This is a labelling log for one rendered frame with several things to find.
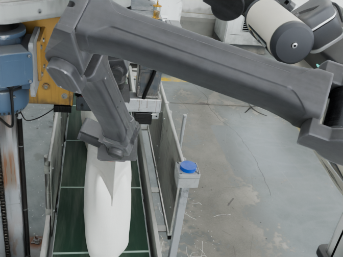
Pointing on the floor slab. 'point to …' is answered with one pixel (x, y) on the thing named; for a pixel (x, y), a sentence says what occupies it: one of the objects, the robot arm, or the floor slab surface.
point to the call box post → (178, 221)
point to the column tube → (11, 189)
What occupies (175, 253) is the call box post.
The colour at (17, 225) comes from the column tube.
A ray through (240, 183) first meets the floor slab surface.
